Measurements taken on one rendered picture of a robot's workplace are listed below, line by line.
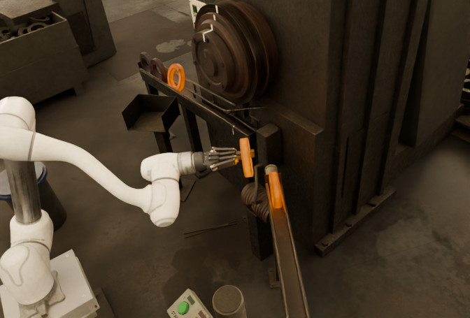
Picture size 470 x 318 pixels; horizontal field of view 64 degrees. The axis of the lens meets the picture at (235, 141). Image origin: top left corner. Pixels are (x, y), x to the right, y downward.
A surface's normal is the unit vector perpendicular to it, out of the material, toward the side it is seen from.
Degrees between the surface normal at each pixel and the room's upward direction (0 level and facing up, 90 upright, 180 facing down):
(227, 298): 0
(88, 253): 0
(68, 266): 4
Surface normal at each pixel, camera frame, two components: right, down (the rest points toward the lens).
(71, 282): -0.08, -0.81
